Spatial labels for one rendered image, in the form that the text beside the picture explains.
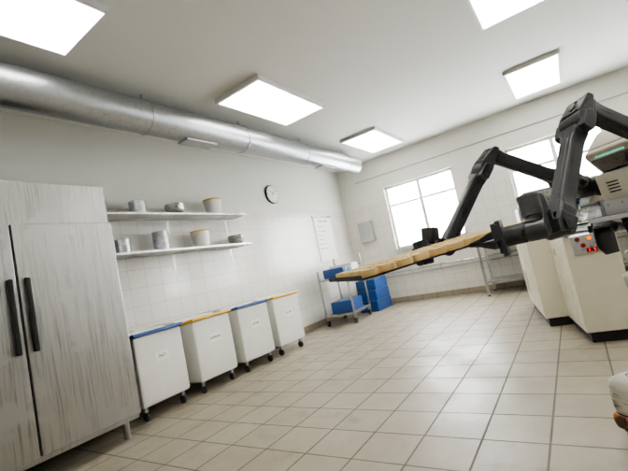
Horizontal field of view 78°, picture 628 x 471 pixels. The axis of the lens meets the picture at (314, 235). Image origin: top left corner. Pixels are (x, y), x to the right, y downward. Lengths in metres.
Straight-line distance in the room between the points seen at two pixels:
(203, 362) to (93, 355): 1.24
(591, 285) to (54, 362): 3.98
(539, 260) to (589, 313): 0.82
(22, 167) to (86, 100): 1.08
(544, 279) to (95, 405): 4.00
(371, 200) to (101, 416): 6.30
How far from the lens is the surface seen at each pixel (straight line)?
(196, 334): 4.23
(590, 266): 3.70
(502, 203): 7.51
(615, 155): 1.93
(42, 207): 3.49
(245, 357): 4.70
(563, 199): 1.28
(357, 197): 8.38
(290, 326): 5.30
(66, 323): 3.35
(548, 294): 4.38
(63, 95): 3.71
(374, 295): 7.40
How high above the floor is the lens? 1.00
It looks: 5 degrees up
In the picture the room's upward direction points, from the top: 12 degrees counter-clockwise
